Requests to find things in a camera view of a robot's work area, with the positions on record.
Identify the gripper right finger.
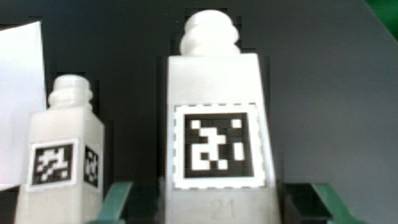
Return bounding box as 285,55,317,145
283,183,361,224

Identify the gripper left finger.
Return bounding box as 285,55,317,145
88,182,134,224

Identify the fiducial marker sheet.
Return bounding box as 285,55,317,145
0,22,47,191

